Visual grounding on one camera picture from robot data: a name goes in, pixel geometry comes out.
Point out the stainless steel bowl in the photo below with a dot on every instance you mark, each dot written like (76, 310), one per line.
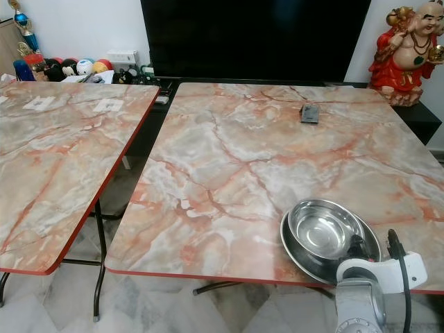
(322, 229)

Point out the stainless steel plate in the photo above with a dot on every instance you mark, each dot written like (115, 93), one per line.
(305, 267)

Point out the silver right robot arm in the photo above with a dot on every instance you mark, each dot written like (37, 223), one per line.
(361, 309)

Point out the large marble folding table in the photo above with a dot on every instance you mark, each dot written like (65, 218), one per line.
(250, 173)

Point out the small dark grey card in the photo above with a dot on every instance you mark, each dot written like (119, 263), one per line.
(310, 114)

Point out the marble table with paper labels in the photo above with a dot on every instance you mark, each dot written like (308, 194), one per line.
(62, 166)

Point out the white paper label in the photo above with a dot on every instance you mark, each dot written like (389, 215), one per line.
(40, 103)
(109, 105)

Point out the red laughing Buddha statue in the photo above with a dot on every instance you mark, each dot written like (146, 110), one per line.
(399, 69)

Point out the brown wooden cabinet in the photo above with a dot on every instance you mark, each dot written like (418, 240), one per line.
(7, 48)

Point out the white and blue toy ball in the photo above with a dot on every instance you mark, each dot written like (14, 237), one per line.
(84, 66)

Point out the black television screen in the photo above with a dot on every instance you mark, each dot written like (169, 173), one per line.
(253, 38)

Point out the blue and gold trophy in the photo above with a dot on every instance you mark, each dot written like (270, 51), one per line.
(24, 29)

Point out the yellow and red toy ball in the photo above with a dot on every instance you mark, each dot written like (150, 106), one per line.
(104, 65)

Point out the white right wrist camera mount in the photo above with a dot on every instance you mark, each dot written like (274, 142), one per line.
(374, 269)

